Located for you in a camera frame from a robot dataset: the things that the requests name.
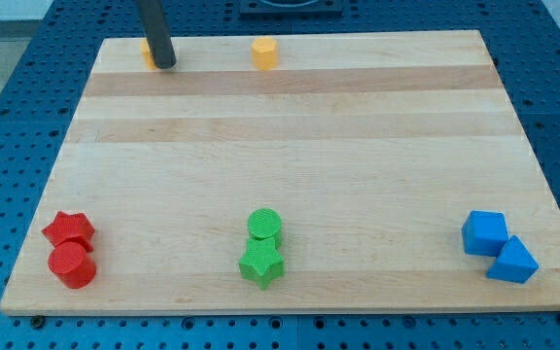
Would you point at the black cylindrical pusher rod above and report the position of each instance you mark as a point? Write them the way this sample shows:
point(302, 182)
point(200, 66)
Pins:
point(157, 33)

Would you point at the green cylinder block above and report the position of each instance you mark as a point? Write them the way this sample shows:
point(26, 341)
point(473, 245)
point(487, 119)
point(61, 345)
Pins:
point(265, 223)

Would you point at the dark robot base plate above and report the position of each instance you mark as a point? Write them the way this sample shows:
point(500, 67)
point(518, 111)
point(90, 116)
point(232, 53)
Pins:
point(253, 8)

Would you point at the wooden board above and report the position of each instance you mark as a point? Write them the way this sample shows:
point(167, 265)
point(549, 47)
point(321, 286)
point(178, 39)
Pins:
point(372, 147)

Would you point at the green star block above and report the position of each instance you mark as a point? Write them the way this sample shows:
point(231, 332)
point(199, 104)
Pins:
point(261, 263)

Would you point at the red cylinder block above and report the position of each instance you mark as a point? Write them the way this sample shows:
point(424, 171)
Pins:
point(71, 263)

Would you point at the blue cube block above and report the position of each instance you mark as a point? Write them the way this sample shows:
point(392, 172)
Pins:
point(484, 233)

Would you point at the red star block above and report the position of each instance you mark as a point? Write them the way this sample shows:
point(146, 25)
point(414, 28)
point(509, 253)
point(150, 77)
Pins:
point(75, 228)

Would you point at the blue triangle block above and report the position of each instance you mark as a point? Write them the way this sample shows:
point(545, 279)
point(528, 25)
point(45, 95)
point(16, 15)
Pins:
point(514, 264)

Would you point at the yellow block behind rod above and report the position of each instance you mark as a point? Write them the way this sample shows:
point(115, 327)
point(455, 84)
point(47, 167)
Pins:
point(147, 55)

